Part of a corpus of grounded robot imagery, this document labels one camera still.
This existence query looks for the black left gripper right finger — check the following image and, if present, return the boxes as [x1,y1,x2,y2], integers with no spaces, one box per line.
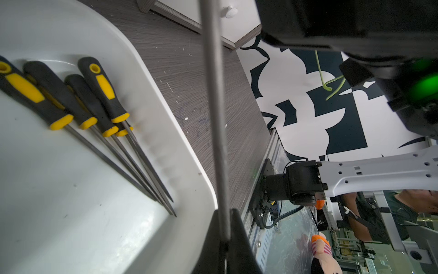
[227,208,262,274]

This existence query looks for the green hose loop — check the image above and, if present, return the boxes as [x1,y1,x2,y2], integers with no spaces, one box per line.
[314,50,346,102]

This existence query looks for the grey wooden drawer cabinet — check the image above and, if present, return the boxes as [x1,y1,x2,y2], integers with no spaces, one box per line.
[136,0,261,51]

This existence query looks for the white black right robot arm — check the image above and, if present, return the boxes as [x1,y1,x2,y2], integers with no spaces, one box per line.
[256,1,438,206]

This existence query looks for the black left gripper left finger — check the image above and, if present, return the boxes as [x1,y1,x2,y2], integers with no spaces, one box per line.
[192,210,226,274]

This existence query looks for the white round drawer knob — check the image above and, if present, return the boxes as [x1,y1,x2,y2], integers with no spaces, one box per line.
[221,6,238,18]

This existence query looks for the white plastic storage tray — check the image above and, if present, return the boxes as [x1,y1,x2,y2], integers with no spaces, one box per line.
[1,1,217,274]

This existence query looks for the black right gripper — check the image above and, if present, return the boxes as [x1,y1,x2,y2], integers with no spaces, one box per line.
[256,1,438,137]

